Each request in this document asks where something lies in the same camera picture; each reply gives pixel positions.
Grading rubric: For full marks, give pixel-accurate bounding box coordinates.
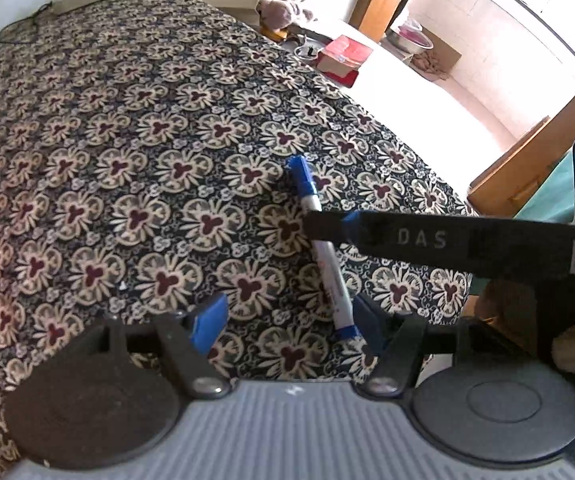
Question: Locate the blue white marker pen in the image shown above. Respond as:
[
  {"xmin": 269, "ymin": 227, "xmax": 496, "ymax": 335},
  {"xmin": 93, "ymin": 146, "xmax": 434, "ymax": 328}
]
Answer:
[{"xmin": 287, "ymin": 155, "xmax": 359, "ymax": 339}]

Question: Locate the floral patterned tablecloth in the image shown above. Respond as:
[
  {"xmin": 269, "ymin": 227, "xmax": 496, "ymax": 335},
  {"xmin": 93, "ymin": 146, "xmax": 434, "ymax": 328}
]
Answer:
[{"xmin": 0, "ymin": 0, "xmax": 470, "ymax": 477}]

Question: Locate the metal bowl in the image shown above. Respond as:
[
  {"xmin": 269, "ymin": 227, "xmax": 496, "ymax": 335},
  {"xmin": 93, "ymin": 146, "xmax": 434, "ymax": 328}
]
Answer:
[{"xmin": 386, "ymin": 18, "xmax": 434, "ymax": 55}]

